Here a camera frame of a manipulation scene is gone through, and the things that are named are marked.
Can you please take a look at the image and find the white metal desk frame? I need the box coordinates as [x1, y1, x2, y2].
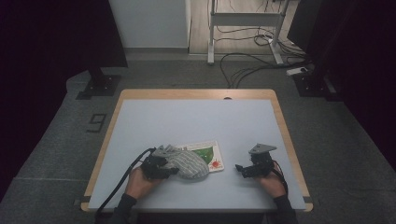
[206, 0, 292, 66]

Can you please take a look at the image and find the black cable bundle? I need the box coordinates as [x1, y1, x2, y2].
[214, 26, 307, 59]

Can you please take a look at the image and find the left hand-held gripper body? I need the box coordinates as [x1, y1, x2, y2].
[140, 144, 171, 181]

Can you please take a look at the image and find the black curtain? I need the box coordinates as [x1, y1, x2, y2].
[287, 0, 396, 172]
[0, 0, 129, 200]

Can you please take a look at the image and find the black stand base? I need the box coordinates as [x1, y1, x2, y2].
[76, 66, 122, 101]

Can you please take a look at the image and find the person's right hand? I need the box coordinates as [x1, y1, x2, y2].
[256, 163, 287, 199]

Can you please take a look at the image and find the wooden table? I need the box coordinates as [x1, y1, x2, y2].
[80, 89, 314, 214]

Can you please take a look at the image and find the grey striped fuzzy pouch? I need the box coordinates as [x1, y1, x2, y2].
[160, 144, 210, 181]

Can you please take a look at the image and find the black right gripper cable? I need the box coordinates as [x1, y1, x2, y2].
[272, 160, 290, 197]

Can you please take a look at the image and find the black floor cable loop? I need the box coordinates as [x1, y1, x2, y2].
[219, 52, 312, 90]

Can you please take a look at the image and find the white cabinet panel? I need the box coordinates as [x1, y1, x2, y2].
[108, 0, 191, 49]

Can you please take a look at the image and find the person's left hand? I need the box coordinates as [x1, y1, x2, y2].
[125, 167, 163, 200]

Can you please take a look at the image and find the black stand with base plate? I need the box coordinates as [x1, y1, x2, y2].
[292, 69, 344, 102]

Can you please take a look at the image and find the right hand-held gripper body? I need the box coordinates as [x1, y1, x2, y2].
[247, 143, 277, 178]

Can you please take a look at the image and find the white power strip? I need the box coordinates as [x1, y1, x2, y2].
[286, 66, 309, 77]

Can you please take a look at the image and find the white caterpillar picture book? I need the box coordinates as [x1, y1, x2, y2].
[177, 140, 226, 174]

